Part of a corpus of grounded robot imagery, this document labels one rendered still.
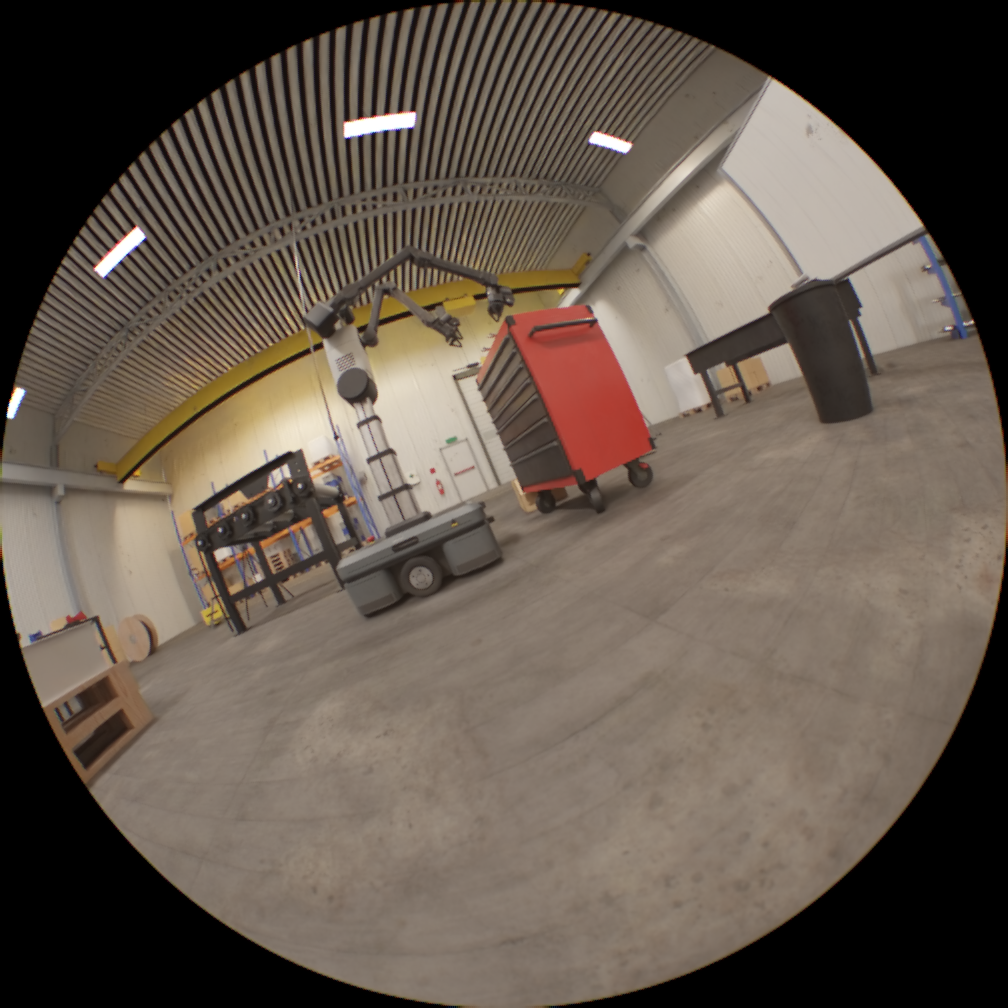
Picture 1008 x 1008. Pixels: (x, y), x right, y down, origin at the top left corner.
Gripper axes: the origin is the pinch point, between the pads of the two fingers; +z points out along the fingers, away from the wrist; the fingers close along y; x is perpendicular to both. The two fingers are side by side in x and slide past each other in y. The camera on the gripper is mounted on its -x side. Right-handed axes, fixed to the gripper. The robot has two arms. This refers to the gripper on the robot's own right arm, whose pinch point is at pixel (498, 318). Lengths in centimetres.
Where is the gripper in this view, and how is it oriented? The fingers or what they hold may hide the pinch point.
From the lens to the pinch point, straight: 159.2
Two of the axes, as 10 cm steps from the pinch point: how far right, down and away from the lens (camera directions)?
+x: -9.4, 1.9, -2.7
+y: -2.7, 0.2, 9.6
